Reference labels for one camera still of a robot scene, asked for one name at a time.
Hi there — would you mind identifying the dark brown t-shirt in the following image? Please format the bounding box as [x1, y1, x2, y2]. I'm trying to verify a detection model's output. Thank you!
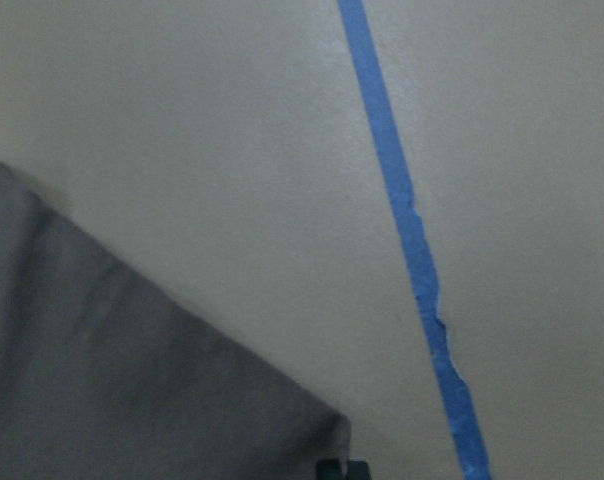
[0, 164, 350, 479]

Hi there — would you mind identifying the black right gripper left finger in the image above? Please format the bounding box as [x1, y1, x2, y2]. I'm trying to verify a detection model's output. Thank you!
[315, 459, 345, 480]

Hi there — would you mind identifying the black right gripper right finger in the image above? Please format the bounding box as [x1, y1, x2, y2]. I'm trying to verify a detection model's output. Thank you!
[347, 460, 371, 480]

